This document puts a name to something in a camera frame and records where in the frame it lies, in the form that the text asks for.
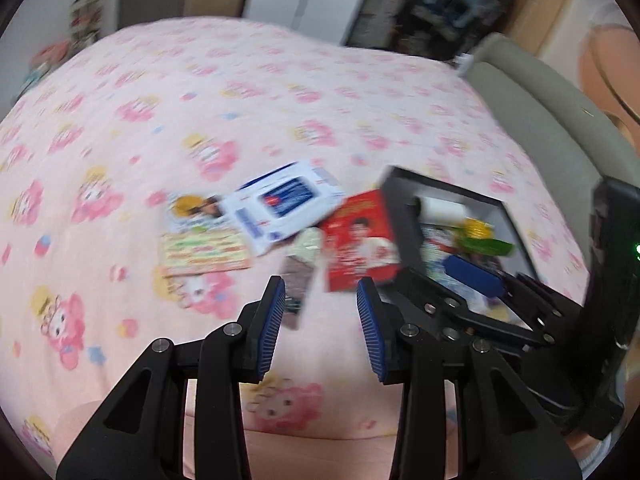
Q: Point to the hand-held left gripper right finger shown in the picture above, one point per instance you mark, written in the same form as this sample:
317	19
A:
372	335

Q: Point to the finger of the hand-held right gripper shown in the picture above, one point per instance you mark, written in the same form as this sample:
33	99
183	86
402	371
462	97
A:
435	300
475	275

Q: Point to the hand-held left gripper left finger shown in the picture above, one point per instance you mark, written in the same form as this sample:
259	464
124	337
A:
270	330

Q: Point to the yellow green snack packet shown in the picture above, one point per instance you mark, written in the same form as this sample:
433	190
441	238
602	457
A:
480	240

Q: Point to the brown sachet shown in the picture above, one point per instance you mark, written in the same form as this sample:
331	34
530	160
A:
297	280

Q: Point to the white tube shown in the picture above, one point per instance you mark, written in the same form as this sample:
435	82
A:
440	209

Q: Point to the dark grey cardboard box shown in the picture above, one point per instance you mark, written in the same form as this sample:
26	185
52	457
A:
397	215

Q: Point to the pale green sachet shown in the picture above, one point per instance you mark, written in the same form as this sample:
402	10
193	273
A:
310	245

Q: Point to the red packet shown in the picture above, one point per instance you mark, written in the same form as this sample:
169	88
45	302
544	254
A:
360	240

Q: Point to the white blue wet wipes pack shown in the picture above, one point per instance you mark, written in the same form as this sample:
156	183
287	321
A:
285	200

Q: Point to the yellow round item packet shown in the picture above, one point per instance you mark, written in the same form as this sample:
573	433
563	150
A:
192	207

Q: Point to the colourful snack packet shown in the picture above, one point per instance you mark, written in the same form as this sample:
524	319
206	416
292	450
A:
205	252

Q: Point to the dark glass display cabinet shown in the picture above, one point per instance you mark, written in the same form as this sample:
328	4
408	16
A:
400	15

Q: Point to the pink printed blanket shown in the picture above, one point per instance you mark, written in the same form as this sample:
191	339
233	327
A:
150	85

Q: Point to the pink plush toy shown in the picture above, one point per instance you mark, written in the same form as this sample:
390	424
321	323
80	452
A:
47	62

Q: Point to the white shelf rack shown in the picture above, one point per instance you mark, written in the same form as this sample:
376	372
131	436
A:
87	10

